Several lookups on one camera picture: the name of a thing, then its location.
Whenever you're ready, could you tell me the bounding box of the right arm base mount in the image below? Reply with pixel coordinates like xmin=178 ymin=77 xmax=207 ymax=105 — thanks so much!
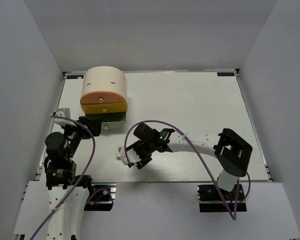
xmin=196 ymin=183 xmax=248 ymax=213

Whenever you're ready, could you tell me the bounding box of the yellow container drawer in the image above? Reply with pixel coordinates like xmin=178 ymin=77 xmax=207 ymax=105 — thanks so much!
xmin=80 ymin=101 xmax=128 ymax=115

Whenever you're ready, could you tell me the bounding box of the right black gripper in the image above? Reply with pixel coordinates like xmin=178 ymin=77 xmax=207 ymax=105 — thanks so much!
xmin=126 ymin=139 xmax=157 ymax=169

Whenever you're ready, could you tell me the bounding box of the orange container drawer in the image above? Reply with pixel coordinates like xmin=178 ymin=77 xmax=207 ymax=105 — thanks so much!
xmin=80 ymin=91 xmax=126 ymax=105

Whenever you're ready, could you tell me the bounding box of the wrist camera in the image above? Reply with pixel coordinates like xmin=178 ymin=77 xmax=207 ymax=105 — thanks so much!
xmin=50 ymin=108 xmax=75 ymax=128
xmin=121 ymin=149 xmax=142 ymax=167

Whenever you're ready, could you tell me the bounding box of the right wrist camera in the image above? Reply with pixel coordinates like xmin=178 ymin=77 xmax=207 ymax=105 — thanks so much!
xmin=121 ymin=149 xmax=142 ymax=167

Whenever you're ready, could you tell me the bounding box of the cream cylindrical drawer container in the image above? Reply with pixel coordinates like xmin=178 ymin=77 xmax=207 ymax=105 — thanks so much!
xmin=81 ymin=66 xmax=127 ymax=98

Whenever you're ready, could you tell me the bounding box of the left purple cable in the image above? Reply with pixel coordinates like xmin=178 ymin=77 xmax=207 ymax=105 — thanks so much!
xmin=29 ymin=114 xmax=115 ymax=240

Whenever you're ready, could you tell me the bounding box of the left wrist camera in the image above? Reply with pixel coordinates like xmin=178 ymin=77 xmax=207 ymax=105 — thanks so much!
xmin=50 ymin=108 xmax=75 ymax=128

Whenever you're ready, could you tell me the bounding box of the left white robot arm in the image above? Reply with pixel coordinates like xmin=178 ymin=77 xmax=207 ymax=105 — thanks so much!
xmin=30 ymin=111 xmax=103 ymax=240

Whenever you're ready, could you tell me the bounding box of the blue table label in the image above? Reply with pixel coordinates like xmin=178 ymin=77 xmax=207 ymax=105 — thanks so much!
xmin=66 ymin=74 xmax=84 ymax=79
xmin=217 ymin=72 xmax=235 ymax=77

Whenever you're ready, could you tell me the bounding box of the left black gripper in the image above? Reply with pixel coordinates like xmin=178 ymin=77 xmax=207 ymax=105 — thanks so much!
xmin=61 ymin=115 xmax=103 ymax=160

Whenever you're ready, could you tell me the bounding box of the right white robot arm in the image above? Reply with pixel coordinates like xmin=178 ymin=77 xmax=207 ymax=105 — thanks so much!
xmin=116 ymin=123 xmax=253 ymax=200

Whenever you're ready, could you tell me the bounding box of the left blue table label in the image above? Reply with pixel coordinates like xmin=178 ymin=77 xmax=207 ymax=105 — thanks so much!
xmin=66 ymin=74 xmax=84 ymax=79

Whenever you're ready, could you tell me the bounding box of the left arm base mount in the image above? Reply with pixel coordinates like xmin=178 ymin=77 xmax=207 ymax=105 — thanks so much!
xmin=84 ymin=183 xmax=116 ymax=212

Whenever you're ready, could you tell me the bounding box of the right blue table label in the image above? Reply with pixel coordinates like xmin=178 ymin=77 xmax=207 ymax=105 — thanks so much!
xmin=217 ymin=72 xmax=235 ymax=77

